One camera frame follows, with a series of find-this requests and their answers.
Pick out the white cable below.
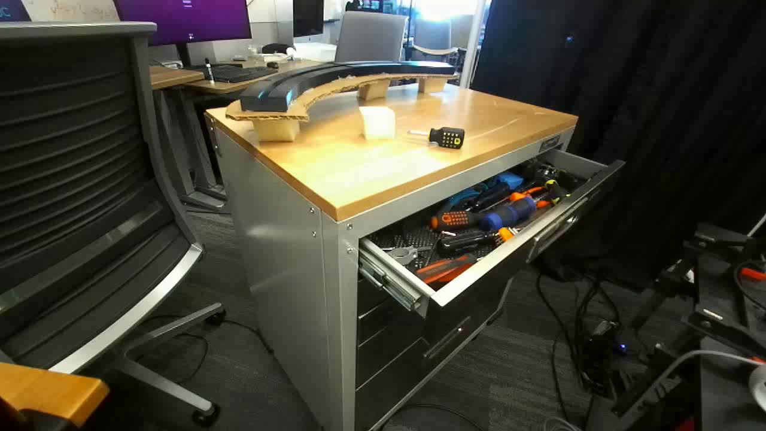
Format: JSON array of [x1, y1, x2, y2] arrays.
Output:
[[634, 347, 766, 401]]

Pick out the stubby black screwdriver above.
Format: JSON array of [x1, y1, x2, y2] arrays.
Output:
[[426, 123, 469, 151]]

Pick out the black robot stand frame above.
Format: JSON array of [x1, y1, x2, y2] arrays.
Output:
[[609, 220, 766, 431]]

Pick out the blue handled tool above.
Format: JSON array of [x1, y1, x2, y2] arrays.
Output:
[[443, 172, 527, 213]]

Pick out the orange handled screwdriver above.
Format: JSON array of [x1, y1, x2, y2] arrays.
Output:
[[427, 183, 554, 231]]

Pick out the black floor cable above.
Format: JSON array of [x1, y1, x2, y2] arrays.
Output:
[[532, 268, 608, 426]]

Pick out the dark computer monitor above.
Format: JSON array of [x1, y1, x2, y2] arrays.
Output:
[[290, 0, 326, 41]]

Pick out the curved wooden board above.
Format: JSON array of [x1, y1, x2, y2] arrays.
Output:
[[225, 72, 459, 123]]

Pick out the blue handled screwdriver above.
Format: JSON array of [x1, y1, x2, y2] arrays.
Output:
[[477, 193, 554, 234]]

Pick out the curved black panel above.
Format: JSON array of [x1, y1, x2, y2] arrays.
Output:
[[237, 56, 459, 114]]

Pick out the grey pliers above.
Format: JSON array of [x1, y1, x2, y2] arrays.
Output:
[[381, 241, 433, 271]]

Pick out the grey mesh office chair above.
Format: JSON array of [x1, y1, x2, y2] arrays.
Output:
[[0, 22, 226, 429]]

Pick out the grey fabric chair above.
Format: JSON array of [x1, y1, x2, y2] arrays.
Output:
[[333, 10, 409, 64]]

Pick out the black keyboard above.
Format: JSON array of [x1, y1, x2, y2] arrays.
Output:
[[205, 61, 278, 86]]

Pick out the black curtain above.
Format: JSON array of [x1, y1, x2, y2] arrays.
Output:
[[469, 0, 766, 291]]

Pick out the orange black handled tool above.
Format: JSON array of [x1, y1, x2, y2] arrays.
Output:
[[412, 250, 481, 289]]

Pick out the power device blue light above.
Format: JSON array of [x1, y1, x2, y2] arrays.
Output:
[[584, 315, 642, 378]]

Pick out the red handle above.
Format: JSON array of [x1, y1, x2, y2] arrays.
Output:
[[736, 263, 766, 286]]

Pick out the grey workbench cabinet wood top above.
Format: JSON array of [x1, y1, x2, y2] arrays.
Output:
[[202, 78, 582, 431]]

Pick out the small purple screen monitor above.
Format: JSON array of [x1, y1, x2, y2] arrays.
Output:
[[0, 0, 32, 23]]

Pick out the large purple screen monitor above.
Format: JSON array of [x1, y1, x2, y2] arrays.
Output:
[[111, 0, 253, 72]]

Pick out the small white plastic cup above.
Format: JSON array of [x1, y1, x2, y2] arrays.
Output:
[[356, 105, 400, 141]]

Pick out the orange wooden armrest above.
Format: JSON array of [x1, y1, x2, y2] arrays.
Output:
[[0, 362, 110, 431]]

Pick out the grey metal tool drawer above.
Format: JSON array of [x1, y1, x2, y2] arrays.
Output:
[[356, 149, 626, 319]]

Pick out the wooden support block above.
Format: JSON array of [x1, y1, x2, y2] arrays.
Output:
[[413, 73, 453, 97], [253, 114, 304, 145], [354, 77, 395, 105]]

